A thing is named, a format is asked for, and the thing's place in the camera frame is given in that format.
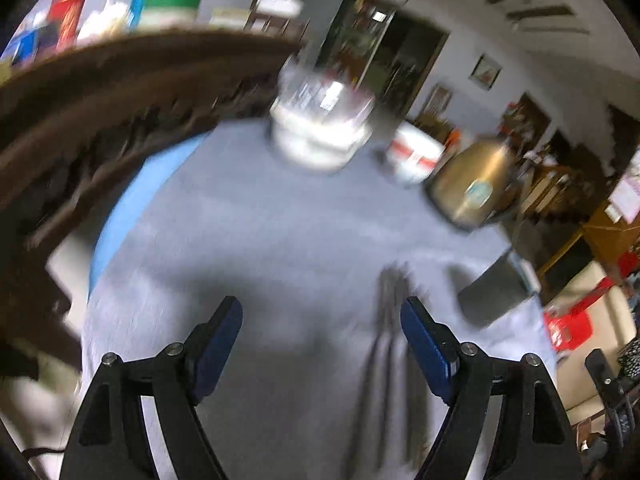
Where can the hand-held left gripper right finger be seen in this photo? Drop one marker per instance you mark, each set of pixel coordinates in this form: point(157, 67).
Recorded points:
point(425, 345)

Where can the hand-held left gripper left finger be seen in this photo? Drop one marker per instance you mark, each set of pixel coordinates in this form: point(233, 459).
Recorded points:
point(215, 347)

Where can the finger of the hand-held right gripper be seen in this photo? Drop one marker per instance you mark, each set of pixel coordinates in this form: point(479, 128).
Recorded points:
point(602, 372)

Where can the grey metal utensil holder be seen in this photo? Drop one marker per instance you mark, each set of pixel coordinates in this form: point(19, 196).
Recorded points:
point(492, 292)

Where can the grey table cloth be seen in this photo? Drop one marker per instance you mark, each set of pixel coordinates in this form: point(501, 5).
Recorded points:
point(280, 240)

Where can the gold electric kettle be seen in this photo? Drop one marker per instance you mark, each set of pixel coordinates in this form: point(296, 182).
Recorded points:
point(472, 180)

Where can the blue table cover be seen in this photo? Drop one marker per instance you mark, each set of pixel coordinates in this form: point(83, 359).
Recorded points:
point(135, 195)

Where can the red-banded white bowl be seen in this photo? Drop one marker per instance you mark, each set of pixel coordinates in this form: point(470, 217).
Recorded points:
point(417, 140)

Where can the white bowl with plastic cover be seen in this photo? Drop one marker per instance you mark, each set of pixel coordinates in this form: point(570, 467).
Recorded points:
point(315, 135)

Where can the white fluffy item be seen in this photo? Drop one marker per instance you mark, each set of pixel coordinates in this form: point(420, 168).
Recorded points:
point(105, 20)

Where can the blue box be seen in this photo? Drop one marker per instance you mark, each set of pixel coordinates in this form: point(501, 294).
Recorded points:
point(25, 47)

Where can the red packet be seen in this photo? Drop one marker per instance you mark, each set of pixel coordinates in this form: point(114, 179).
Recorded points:
point(67, 20)

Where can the framed wall picture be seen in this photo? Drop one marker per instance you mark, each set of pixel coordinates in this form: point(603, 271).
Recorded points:
point(486, 72)
point(438, 100)

